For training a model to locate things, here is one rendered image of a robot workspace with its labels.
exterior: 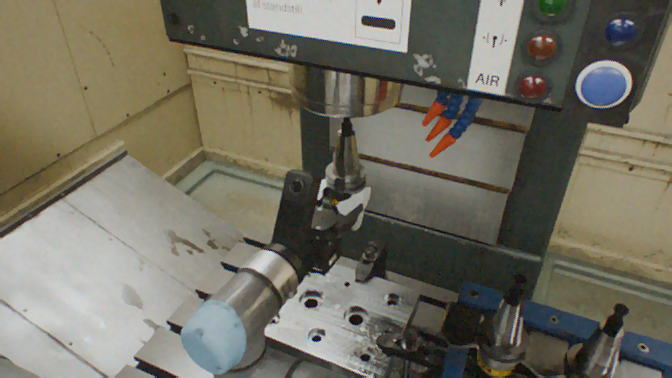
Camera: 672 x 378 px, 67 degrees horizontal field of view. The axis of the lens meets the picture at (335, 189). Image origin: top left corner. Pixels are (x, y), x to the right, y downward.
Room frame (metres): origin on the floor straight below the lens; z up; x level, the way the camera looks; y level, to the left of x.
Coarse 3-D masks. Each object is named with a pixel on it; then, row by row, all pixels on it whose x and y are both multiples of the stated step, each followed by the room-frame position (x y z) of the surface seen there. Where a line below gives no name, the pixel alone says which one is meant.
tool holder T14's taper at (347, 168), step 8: (344, 136) 0.65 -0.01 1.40; (352, 136) 0.65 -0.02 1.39; (336, 144) 0.66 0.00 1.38; (344, 144) 0.65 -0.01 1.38; (352, 144) 0.65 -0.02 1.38; (336, 152) 0.65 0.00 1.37; (344, 152) 0.65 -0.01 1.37; (352, 152) 0.65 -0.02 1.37; (336, 160) 0.65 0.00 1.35; (344, 160) 0.64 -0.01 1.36; (352, 160) 0.65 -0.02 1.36; (336, 168) 0.65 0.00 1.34; (344, 168) 0.64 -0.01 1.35; (352, 168) 0.64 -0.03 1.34; (336, 176) 0.64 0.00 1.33; (344, 176) 0.64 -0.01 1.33; (352, 176) 0.64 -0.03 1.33
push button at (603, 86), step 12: (588, 72) 0.35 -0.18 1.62; (600, 72) 0.35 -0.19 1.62; (612, 72) 0.34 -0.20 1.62; (588, 84) 0.35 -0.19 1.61; (600, 84) 0.34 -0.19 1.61; (612, 84) 0.34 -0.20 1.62; (624, 84) 0.34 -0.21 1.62; (588, 96) 0.35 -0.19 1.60; (600, 96) 0.34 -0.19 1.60; (612, 96) 0.34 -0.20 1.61
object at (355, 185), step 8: (328, 168) 0.67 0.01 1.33; (360, 168) 0.67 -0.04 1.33; (328, 176) 0.65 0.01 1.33; (360, 176) 0.65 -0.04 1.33; (328, 184) 0.65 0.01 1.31; (336, 184) 0.64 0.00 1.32; (344, 184) 0.63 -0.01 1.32; (352, 184) 0.63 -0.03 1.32; (360, 184) 0.64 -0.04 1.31; (344, 192) 0.63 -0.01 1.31; (352, 192) 0.63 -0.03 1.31
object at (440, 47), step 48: (192, 0) 0.51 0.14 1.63; (240, 0) 0.48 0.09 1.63; (432, 0) 0.41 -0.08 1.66; (480, 0) 0.39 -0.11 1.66; (528, 0) 0.38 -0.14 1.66; (576, 0) 0.37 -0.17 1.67; (240, 48) 0.49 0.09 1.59; (288, 48) 0.46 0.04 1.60; (336, 48) 0.44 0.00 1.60; (432, 48) 0.41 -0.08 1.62; (576, 48) 0.36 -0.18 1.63; (480, 96) 0.39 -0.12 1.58
